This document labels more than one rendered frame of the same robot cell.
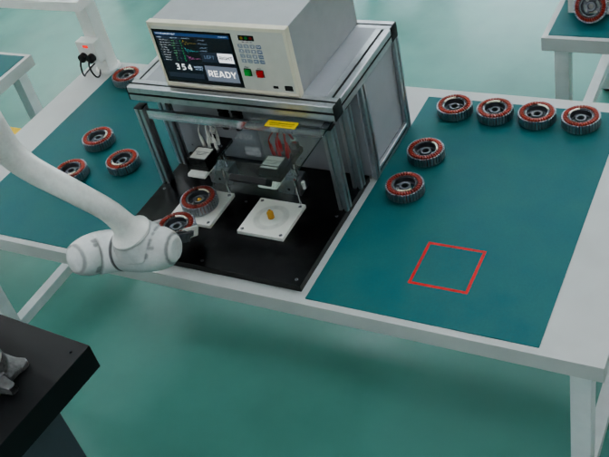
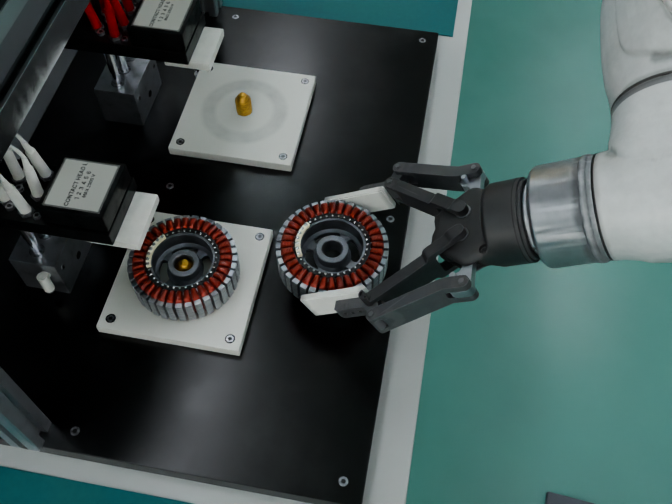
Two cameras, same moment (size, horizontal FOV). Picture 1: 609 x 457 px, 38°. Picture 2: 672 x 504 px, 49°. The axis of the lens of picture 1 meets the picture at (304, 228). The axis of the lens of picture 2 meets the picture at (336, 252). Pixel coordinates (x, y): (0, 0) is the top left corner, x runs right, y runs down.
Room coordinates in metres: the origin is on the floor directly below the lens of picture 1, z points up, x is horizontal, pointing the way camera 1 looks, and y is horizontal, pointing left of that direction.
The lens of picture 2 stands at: (2.17, 0.71, 1.46)
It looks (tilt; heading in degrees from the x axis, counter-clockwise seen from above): 57 degrees down; 245
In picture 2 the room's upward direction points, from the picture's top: straight up
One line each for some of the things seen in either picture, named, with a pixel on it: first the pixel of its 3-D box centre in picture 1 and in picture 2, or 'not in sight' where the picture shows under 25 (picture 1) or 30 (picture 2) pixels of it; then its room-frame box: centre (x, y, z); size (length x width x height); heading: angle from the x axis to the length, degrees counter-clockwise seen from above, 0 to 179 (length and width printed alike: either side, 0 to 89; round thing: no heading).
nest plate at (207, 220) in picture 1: (201, 207); (188, 278); (2.14, 0.28, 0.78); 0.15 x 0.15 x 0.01; 54
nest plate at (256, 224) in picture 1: (271, 218); (245, 113); (1.99, 0.08, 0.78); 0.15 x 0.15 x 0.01; 54
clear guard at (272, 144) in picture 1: (277, 148); not in sight; (1.95, 0.01, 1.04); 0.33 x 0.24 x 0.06; 144
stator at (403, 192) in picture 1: (404, 187); not in sight; (1.98, -0.31, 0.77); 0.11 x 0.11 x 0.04
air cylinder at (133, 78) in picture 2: (292, 181); (129, 85); (2.11, 0.00, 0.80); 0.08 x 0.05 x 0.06; 54
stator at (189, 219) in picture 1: (177, 228); (332, 252); (2.00, 0.35, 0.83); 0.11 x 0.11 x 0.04
